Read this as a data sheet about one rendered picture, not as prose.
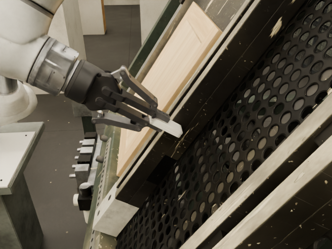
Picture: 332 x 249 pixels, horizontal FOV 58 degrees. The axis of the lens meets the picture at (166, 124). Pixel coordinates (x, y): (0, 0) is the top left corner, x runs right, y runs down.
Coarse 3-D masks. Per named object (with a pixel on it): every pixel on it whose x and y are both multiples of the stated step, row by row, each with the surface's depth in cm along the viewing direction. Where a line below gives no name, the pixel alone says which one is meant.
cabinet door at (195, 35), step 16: (192, 16) 105; (176, 32) 115; (192, 32) 98; (208, 32) 83; (176, 48) 106; (192, 48) 90; (208, 48) 80; (160, 64) 117; (176, 64) 97; (192, 64) 83; (144, 80) 128; (160, 80) 106; (176, 80) 89; (160, 96) 97; (176, 96) 86; (144, 128) 96; (128, 144) 105; (128, 160) 97
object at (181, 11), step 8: (192, 0) 118; (184, 8) 119; (176, 16) 120; (168, 24) 124; (176, 24) 122; (168, 32) 123; (160, 40) 125; (160, 48) 127; (152, 56) 128; (144, 64) 132; (152, 64) 130; (144, 72) 132; (128, 88) 139
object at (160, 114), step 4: (156, 100) 57; (152, 108) 57; (156, 108) 57; (156, 112) 58; (160, 112) 58; (164, 112) 59; (156, 116) 58; (160, 116) 58; (164, 116) 58; (168, 116) 59; (164, 120) 59; (168, 120) 59
